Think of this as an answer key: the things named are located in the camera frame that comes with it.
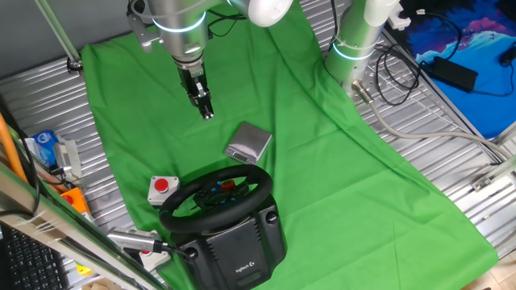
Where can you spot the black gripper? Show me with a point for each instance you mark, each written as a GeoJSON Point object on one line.
{"type": "Point", "coordinates": [193, 84]}

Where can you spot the black steering wheel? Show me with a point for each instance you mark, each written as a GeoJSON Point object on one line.
{"type": "Point", "coordinates": [262, 181]}

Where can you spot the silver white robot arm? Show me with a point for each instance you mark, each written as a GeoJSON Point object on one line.
{"type": "Point", "coordinates": [181, 24]}

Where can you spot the silver digital scale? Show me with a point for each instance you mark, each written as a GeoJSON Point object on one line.
{"type": "Point", "coordinates": [250, 141]}

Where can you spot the grey box red button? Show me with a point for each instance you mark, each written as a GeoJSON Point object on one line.
{"type": "Point", "coordinates": [161, 185]}
{"type": "Point", "coordinates": [155, 259]}

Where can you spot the orange box red button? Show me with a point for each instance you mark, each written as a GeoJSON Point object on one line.
{"type": "Point", "coordinates": [78, 201]}

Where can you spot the aluminium stand pole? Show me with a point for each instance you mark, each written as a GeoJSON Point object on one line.
{"type": "Point", "coordinates": [60, 36]}

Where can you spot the blue tissue pack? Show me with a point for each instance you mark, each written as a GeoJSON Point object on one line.
{"type": "Point", "coordinates": [45, 145]}

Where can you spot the green cloth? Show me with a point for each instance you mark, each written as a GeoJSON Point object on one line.
{"type": "Point", "coordinates": [342, 181]}

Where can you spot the orange tube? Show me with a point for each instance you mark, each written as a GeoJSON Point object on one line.
{"type": "Point", "coordinates": [10, 153]}

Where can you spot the wooden block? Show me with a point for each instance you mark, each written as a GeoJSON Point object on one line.
{"type": "Point", "coordinates": [94, 287]}

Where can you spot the white power strip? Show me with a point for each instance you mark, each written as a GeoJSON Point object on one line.
{"type": "Point", "coordinates": [397, 18]}

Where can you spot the black keyboard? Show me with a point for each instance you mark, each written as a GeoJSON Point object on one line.
{"type": "Point", "coordinates": [28, 266]}

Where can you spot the black power adapter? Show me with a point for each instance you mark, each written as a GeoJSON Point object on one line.
{"type": "Point", "coordinates": [455, 72]}

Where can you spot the blue patterned mat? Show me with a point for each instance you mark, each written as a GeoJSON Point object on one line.
{"type": "Point", "coordinates": [483, 108]}

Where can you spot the black computer mouse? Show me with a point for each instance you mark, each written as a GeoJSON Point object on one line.
{"type": "Point", "coordinates": [508, 56]}

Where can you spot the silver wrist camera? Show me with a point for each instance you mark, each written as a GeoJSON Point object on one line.
{"type": "Point", "coordinates": [141, 36]}

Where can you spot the silver exterior camera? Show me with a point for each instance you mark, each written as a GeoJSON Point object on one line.
{"type": "Point", "coordinates": [133, 239]}

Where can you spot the aluminium frame bar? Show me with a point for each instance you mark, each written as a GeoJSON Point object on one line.
{"type": "Point", "coordinates": [60, 229]}

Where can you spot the aluminium stand bracket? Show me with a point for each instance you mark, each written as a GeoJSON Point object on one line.
{"type": "Point", "coordinates": [481, 183]}

